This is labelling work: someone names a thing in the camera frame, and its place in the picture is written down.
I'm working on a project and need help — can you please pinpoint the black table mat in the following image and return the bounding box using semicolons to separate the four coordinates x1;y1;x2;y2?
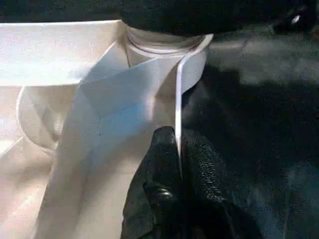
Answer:
0;0;319;239

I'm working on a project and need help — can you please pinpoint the white plastic table top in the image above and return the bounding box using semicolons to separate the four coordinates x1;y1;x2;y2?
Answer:
0;19;215;239

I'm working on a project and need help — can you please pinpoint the white plastic table leg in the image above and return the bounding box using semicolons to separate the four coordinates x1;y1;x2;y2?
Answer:
124;24;208;55

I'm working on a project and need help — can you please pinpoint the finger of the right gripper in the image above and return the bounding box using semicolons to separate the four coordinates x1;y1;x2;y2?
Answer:
119;0;250;35

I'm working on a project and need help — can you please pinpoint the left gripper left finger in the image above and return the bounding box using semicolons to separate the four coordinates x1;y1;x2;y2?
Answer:
123;126;185;239

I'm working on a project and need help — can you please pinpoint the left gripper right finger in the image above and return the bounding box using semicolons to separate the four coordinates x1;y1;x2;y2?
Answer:
181;129;262;239

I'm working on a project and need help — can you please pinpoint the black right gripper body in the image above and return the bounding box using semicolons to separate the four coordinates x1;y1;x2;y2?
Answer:
274;4;315;34

